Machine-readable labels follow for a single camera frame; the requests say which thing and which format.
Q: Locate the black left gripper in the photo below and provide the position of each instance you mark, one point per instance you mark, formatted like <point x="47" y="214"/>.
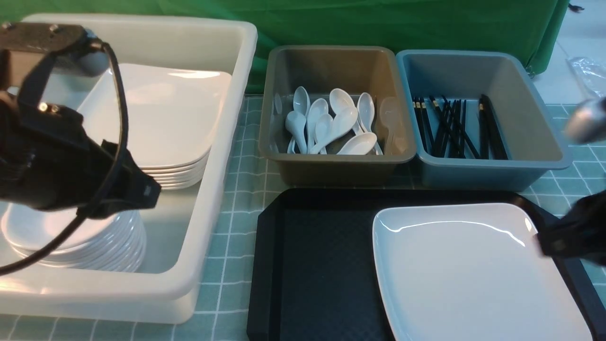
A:
<point x="48" y="163"/>

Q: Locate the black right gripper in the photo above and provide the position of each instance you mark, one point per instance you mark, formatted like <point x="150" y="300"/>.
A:
<point x="581" y="233"/>

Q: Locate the white rectangular rice plate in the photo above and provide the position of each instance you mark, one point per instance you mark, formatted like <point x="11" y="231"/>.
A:
<point x="471" y="272"/>

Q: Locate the white ceramic soup spoon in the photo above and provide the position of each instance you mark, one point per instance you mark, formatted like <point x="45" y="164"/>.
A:
<point x="341" y="125"/>

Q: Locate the stack of white bowls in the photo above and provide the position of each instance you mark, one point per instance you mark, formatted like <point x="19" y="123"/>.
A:
<point x="117" y="243"/>

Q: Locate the stack of white plates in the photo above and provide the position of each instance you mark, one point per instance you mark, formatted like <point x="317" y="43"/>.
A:
<point x="172" y="114"/>

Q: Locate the black chopstick bundle right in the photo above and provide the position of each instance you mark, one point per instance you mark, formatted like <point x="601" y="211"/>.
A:
<point x="491" y="142"/>

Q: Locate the black chopstick bundle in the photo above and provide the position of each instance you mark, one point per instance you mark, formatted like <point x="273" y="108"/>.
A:
<point x="491" y="142"/>
<point x="460" y="144"/>

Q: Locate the large white plastic tub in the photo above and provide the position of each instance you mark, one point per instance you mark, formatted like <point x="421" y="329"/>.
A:
<point x="179" y="228"/>

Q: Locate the blue plastic chopstick bin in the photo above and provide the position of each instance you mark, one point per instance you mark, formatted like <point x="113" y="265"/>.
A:
<point x="533" y="145"/>

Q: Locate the black chopstick bundle centre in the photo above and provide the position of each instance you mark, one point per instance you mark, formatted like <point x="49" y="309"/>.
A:
<point x="460" y="144"/>

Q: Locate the clear plastic bag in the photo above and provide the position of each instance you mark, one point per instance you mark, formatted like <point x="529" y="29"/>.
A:
<point x="590" y="75"/>

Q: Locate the green backdrop cloth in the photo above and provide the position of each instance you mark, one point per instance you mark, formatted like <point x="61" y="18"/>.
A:
<point x="525" y="29"/>

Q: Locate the green checkered tablecloth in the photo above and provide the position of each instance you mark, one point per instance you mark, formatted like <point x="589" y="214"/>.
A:
<point x="222" y="306"/>

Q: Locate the white spoon front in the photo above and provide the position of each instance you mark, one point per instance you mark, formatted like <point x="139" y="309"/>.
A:
<point x="361" y="144"/>

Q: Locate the white spoon far left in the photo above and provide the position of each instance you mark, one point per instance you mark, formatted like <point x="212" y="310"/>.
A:
<point x="295" y="124"/>

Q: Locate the white spoon right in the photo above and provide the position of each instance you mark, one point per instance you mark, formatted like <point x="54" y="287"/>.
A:
<point x="366" y="113"/>

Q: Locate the white spoon upper left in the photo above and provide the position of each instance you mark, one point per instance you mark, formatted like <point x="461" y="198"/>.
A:
<point x="301" y="101"/>

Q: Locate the grey plastic spoon bin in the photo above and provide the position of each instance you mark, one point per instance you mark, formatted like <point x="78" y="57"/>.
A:
<point x="320" y="69"/>

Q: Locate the black serving tray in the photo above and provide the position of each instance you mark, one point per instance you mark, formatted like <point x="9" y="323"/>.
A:
<point x="314" y="277"/>

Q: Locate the white spoon lower centre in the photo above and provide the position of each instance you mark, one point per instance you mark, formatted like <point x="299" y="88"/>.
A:
<point x="323" y="134"/>

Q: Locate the white spoon upper centre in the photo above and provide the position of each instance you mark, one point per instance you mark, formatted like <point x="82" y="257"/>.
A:
<point x="340" y="101"/>

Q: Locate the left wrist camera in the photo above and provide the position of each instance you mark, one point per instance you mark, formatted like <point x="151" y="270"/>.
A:
<point x="32" y="51"/>

